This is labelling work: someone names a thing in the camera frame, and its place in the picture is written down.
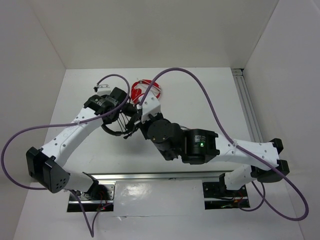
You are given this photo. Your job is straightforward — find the black headset with cable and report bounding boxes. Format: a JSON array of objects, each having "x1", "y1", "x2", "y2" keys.
[{"x1": 101, "y1": 101, "x2": 140, "y2": 139}]

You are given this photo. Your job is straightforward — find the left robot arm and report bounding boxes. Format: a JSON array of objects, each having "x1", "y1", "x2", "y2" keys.
[{"x1": 26, "y1": 87, "x2": 128, "y2": 200}]

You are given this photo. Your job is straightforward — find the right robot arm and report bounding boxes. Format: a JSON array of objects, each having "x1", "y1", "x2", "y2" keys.
[{"x1": 140, "y1": 113, "x2": 290, "y2": 196}]

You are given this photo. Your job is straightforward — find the red headphones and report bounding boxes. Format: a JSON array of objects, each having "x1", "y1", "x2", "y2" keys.
[{"x1": 130, "y1": 79, "x2": 162, "y2": 105}]

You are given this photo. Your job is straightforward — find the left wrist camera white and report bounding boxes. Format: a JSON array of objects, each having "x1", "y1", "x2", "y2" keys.
[{"x1": 93, "y1": 84, "x2": 112, "y2": 96}]

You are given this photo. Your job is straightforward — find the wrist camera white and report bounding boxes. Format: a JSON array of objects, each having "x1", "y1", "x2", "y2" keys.
[
  {"x1": 93, "y1": 84, "x2": 112, "y2": 96},
  {"x1": 136, "y1": 92, "x2": 161, "y2": 124}
]

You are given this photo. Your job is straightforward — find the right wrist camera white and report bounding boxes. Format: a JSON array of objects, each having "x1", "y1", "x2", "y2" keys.
[{"x1": 136, "y1": 92, "x2": 161, "y2": 124}]

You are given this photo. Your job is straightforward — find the aluminium rail front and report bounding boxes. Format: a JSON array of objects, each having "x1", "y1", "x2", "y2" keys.
[{"x1": 90, "y1": 170, "x2": 230, "y2": 182}]

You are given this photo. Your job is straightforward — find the aluminium rail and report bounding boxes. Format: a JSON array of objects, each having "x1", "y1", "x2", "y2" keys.
[
  {"x1": 90, "y1": 170, "x2": 230, "y2": 182},
  {"x1": 231, "y1": 68, "x2": 264, "y2": 143}
]

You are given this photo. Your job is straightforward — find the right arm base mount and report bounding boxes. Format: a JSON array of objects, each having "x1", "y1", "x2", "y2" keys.
[{"x1": 202, "y1": 173, "x2": 250, "y2": 210}]

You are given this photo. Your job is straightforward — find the aluminium rail right side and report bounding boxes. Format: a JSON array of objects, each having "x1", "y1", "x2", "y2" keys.
[{"x1": 231, "y1": 68, "x2": 264, "y2": 143}]

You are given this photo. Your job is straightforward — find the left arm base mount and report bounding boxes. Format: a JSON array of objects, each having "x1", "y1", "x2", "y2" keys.
[{"x1": 67, "y1": 179, "x2": 116, "y2": 213}]

